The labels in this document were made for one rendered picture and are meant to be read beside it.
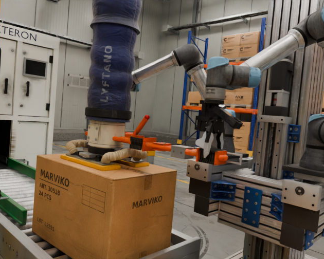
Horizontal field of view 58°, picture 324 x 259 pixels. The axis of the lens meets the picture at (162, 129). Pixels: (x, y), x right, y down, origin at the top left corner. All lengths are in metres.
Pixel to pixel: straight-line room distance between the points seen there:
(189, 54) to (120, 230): 0.96
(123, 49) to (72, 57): 9.71
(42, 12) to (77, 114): 3.53
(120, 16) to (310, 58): 0.93
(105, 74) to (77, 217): 0.64
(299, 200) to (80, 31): 10.63
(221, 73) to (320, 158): 0.56
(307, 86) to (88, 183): 1.12
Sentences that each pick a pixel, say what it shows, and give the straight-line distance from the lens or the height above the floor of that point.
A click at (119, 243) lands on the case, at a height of 0.69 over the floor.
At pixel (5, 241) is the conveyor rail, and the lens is 1.71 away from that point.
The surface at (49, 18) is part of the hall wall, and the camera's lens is 10.95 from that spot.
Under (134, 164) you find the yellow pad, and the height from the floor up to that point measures 0.96.
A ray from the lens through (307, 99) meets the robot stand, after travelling 1.61.
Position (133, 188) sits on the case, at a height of 0.90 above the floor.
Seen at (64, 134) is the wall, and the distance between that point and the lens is 10.80.
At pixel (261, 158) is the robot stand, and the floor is 1.03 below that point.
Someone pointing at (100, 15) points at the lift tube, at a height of 1.63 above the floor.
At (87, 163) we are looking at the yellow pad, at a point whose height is 0.97.
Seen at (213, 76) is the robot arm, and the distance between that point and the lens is 1.08.
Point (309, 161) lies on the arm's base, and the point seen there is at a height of 1.07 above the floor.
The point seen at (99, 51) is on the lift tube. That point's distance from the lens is 1.42.
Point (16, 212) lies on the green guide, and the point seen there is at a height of 0.60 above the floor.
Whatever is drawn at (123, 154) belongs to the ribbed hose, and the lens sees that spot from 1.30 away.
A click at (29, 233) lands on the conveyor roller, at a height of 0.54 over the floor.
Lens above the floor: 1.21
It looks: 3 degrees down
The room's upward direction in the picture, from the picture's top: 5 degrees clockwise
